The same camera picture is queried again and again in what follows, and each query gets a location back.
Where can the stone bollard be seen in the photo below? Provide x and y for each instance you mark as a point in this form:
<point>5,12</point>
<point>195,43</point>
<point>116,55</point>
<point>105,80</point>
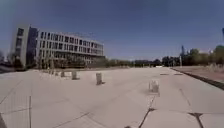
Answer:
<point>74,75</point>
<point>99,78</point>
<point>153,86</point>
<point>62,73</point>

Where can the pale stone slab plaza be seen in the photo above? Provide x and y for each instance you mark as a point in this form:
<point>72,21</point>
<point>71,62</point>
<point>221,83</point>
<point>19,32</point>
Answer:
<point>110,100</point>

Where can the white multi-storey building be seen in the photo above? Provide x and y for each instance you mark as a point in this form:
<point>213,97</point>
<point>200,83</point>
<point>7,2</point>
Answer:
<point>56,45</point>

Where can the row of small pale trees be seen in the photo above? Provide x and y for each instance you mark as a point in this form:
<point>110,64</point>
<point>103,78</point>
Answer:
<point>50,62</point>

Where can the pale pole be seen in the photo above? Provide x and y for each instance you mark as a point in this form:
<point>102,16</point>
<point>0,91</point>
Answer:
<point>180,61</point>

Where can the pointed dark tower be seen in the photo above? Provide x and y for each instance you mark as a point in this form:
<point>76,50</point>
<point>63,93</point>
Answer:
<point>182,50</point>

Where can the row of dark green trees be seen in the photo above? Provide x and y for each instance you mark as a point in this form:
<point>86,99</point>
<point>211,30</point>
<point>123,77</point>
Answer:
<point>193,57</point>

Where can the brown raised planting bed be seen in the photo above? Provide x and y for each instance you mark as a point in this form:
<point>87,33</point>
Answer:
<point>208,72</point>

